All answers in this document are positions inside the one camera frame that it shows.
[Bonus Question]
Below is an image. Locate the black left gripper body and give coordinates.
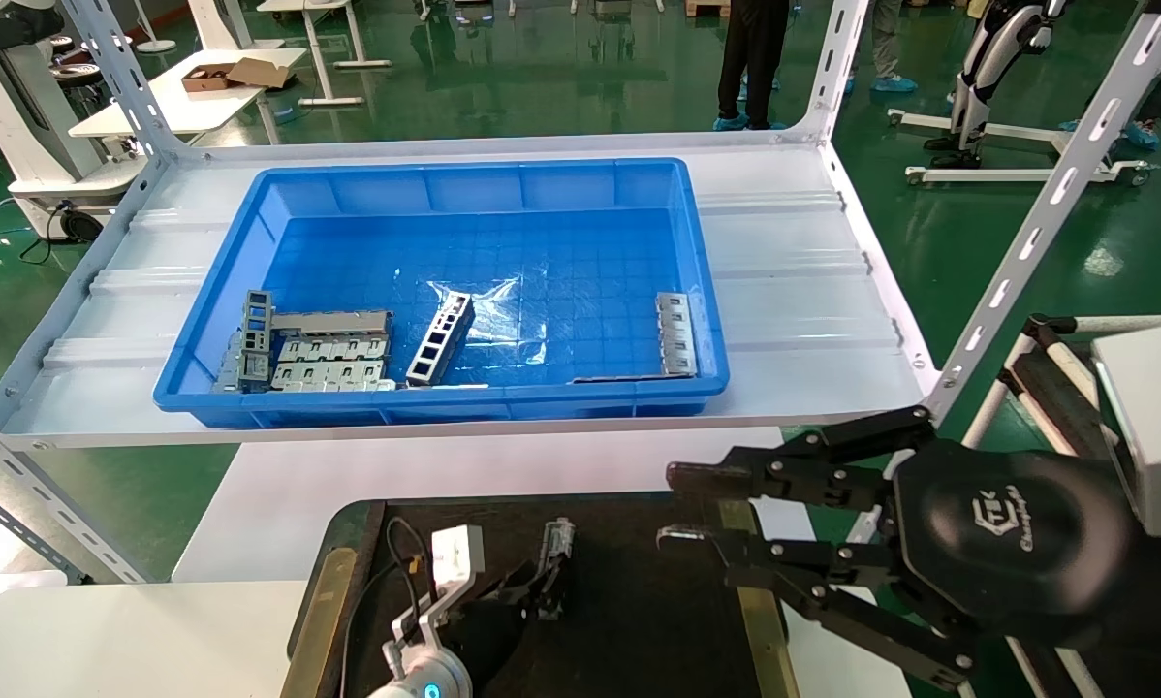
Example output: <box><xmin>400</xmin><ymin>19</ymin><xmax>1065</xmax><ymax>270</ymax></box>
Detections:
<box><xmin>443</xmin><ymin>593</ymin><xmax>535</xmax><ymax>698</ymax></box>

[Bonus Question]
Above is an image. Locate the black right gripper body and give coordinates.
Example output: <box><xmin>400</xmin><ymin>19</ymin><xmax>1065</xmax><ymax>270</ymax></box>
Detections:
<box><xmin>893</xmin><ymin>440</ymin><xmax>1140</xmax><ymax>648</ymax></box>

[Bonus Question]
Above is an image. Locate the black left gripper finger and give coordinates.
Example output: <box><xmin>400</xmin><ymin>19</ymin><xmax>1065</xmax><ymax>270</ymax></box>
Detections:
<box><xmin>538</xmin><ymin>572</ymin><xmax>572</xmax><ymax>623</ymax></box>
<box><xmin>489</xmin><ymin>562</ymin><xmax>549</xmax><ymax>614</ymax></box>

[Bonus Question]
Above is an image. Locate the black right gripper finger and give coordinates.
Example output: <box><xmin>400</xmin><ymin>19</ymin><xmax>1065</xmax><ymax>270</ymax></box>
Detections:
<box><xmin>657</xmin><ymin>525</ymin><xmax>981</xmax><ymax>692</ymax></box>
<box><xmin>667</xmin><ymin>404</ymin><xmax>936</xmax><ymax>512</ymax></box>

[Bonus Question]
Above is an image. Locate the long grey metal part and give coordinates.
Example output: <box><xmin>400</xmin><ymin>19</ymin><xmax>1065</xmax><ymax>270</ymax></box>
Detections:
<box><xmin>540</xmin><ymin>517</ymin><xmax>579</xmax><ymax>621</ymax></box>

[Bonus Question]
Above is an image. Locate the black container tray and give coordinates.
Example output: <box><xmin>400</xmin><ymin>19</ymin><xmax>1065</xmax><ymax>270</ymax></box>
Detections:
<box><xmin>285</xmin><ymin>496</ymin><xmax>800</xmax><ymax>698</ymax></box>

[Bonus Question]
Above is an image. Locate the ladder-shaped metal part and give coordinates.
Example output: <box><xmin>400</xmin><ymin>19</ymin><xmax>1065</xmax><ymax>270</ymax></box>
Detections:
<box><xmin>404</xmin><ymin>291</ymin><xmax>476</xmax><ymax>389</ymax></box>

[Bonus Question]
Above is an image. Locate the long metal channel part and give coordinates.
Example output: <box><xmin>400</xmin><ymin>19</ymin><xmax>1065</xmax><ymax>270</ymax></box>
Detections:
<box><xmin>272</xmin><ymin>310</ymin><xmax>393</xmax><ymax>337</ymax></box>

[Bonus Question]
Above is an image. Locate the perforated upright metal part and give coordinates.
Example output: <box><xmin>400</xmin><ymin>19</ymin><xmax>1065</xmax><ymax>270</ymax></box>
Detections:
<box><xmin>239</xmin><ymin>289</ymin><xmax>277</xmax><ymax>387</ymax></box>

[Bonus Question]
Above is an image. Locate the white tube cart black pad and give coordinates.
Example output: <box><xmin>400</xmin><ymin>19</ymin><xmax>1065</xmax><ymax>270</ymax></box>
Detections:
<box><xmin>958</xmin><ymin>313</ymin><xmax>1161</xmax><ymax>698</ymax></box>

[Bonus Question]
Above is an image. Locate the white metal shelf rack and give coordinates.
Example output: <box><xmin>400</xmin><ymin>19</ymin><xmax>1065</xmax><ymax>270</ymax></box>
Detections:
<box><xmin>0</xmin><ymin>0</ymin><xmax>1161</xmax><ymax>587</ymax></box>

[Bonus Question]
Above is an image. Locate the clear plastic film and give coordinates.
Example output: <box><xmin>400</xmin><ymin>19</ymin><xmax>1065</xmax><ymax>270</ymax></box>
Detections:
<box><xmin>425</xmin><ymin>276</ymin><xmax>554</xmax><ymax>367</ymax></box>

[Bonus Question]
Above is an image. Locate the flat slotted metal plate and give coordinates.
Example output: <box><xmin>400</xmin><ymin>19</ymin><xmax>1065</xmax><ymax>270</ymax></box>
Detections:
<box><xmin>270</xmin><ymin>361</ymin><xmax>397</xmax><ymax>393</ymax></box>
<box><xmin>278</xmin><ymin>334</ymin><xmax>390</xmax><ymax>364</ymax></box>

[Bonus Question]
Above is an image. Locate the large blue plastic bin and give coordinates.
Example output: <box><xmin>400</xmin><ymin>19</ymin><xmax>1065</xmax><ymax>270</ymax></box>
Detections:
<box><xmin>152</xmin><ymin>157</ymin><xmax>732</xmax><ymax>430</ymax></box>

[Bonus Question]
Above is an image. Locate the white wheeled robot stand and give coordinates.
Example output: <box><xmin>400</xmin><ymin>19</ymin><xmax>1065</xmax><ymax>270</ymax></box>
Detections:
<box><xmin>888</xmin><ymin>105</ymin><xmax>1159</xmax><ymax>188</ymax></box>

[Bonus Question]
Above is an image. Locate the person in black trousers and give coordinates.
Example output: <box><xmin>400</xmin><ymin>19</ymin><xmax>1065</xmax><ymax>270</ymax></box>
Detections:
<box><xmin>713</xmin><ymin>0</ymin><xmax>794</xmax><ymax>133</ymax></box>

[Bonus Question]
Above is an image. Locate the person in grey trousers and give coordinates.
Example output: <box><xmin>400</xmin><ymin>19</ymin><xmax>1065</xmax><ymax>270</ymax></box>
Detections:
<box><xmin>844</xmin><ymin>0</ymin><xmax>921</xmax><ymax>95</ymax></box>

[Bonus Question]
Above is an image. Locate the open cardboard box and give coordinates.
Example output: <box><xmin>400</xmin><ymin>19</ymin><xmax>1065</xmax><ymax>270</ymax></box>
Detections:
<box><xmin>180</xmin><ymin>57</ymin><xmax>292</xmax><ymax>94</ymax></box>

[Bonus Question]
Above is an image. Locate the white background table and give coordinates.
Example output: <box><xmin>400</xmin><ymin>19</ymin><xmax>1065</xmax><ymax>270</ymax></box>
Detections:
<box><xmin>69</xmin><ymin>46</ymin><xmax>310</xmax><ymax>143</ymax></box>

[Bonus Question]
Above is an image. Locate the white floor stand base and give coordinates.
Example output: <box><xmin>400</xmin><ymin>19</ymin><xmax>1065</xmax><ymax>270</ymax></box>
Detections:
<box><xmin>135</xmin><ymin>0</ymin><xmax>180</xmax><ymax>55</ymax></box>

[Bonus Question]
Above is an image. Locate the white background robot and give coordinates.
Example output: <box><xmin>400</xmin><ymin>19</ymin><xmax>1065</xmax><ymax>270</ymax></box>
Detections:
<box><xmin>0</xmin><ymin>0</ymin><xmax>147</xmax><ymax>243</ymax></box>

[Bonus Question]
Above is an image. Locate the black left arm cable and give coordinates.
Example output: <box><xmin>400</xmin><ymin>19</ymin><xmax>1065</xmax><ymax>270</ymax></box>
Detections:
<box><xmin>340</xmin><ymin>517</ymin><xmax>434</xmax><ymax>698</ymax></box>

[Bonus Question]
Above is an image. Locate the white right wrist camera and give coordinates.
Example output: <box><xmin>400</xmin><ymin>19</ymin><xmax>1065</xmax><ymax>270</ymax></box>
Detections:
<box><xmin>1091</xmin><ymin>323</ymin><xmax>1161</xmax><ymax>537</ymax></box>

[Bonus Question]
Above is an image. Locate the slotted metal bracket part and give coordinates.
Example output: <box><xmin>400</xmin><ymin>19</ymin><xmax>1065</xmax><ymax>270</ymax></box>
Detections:
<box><xmin>655</xmin><ymin>292</ymin><xmax>700</xmax><ymax>378</ymax></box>

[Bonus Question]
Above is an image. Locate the black floor cable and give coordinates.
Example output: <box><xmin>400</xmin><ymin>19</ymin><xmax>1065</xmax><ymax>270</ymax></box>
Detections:
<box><xmin>18</xmin><ymin>199</ymin><xmax>70</xmax><ymax>265</ymax></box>

